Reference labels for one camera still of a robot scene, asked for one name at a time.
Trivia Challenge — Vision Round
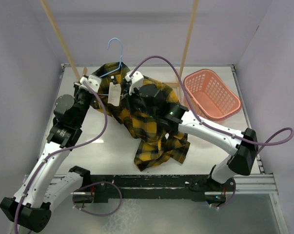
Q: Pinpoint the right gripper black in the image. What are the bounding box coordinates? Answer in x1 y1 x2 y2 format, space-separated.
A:
121 83 157 119

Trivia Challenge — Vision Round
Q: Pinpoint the yellow black plaid shirt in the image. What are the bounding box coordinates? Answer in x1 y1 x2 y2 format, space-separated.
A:
98 63 190 171

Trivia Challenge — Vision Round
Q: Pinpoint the blue wire hanger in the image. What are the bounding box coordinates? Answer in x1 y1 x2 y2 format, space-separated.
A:
98 38 126 79

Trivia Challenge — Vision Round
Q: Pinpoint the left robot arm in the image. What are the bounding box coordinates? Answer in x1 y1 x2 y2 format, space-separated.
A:
0 80 108 234

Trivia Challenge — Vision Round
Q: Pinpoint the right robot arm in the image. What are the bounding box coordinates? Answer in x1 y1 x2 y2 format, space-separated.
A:
125 84 258 191

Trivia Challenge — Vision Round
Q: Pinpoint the pink plastic basket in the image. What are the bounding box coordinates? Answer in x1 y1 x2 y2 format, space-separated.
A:
183 69 242 122

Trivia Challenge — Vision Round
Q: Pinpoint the wooden clothes rack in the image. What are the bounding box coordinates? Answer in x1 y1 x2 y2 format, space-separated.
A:
39 0 200 103

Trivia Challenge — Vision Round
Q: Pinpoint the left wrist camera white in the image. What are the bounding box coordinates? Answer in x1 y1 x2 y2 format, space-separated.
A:
74 75 102 93

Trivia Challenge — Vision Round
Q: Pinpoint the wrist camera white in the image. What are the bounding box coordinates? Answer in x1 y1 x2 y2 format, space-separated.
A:
125 71 144 96
74 75 102 93

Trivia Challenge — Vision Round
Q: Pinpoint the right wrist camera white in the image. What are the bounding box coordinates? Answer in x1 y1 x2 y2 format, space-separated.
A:
125 71 144 96

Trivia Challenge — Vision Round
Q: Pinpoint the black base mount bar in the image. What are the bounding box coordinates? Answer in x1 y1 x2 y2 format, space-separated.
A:
90 175 235 203

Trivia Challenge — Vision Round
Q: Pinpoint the aluminium rail frame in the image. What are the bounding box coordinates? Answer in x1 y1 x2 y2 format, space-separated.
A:
14 62 264 207

